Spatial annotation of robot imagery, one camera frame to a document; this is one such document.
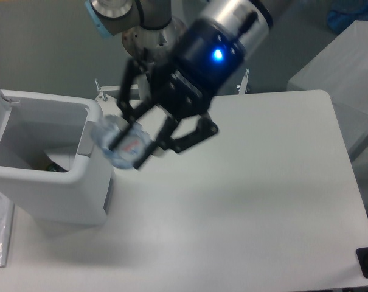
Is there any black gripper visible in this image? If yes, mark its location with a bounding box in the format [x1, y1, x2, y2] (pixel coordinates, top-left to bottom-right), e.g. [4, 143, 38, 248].
[109, 18, 251, 171]

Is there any crushed clear plastic bottle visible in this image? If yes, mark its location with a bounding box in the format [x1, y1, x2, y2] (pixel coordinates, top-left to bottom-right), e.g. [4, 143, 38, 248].
[91, 115, 152, 169]

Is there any clear plastic wrapper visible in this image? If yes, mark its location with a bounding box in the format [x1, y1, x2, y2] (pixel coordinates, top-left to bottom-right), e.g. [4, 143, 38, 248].
[44, 146, 77, 172]

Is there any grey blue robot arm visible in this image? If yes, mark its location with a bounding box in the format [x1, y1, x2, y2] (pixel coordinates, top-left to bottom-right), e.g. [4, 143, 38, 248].
[85, 1, 291, 169]

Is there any trash inside can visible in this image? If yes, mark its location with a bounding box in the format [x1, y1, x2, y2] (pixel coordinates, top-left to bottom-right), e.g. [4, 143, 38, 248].
[46, 162, 63, 172]

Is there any white trash can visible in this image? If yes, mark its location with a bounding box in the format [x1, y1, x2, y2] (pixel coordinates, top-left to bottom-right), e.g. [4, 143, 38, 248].
[0, 89, 114, 226]

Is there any blue bag in background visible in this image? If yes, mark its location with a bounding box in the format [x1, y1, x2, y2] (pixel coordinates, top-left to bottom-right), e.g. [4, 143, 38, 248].
[326, 1, 368, 34]

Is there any white mounting bracket frame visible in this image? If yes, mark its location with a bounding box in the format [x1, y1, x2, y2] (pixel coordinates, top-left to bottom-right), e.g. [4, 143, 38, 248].
[95, 68, 250, 102]

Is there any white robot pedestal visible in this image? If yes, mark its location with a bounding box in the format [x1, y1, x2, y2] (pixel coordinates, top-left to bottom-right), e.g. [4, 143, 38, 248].
[122, 17, 187, 66]

